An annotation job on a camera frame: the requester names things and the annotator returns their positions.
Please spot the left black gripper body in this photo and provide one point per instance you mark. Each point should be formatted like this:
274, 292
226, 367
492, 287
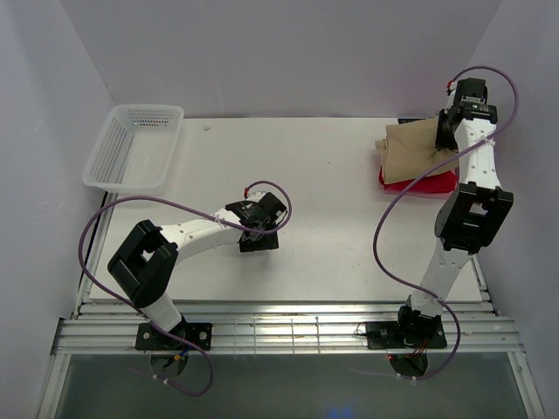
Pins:
268, 227

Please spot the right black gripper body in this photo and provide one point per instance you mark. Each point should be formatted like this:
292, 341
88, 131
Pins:
444, 136

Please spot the beige t shirt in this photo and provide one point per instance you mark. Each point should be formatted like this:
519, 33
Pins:
408, 150

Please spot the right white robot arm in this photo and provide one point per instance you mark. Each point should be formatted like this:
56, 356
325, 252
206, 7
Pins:
472, 215

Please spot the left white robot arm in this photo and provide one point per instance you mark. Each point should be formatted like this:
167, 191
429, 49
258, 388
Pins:
143, 264

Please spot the red folded t shirt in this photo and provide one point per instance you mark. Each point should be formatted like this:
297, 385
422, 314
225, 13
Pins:
444, 183

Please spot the white plastic mesh basket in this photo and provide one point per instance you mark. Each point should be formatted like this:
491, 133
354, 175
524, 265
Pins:
134, 149

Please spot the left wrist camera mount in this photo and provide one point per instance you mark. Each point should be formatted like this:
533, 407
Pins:
251, 194

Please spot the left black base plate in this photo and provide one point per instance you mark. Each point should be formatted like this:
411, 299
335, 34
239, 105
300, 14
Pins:
149, 339

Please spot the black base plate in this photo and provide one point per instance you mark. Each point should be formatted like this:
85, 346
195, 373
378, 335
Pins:
149, 339
389, 335

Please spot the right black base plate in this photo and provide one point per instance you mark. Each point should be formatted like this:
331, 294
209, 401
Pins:
389, 335

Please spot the aluminium rail frame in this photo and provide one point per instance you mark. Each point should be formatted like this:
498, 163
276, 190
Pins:
243, 328

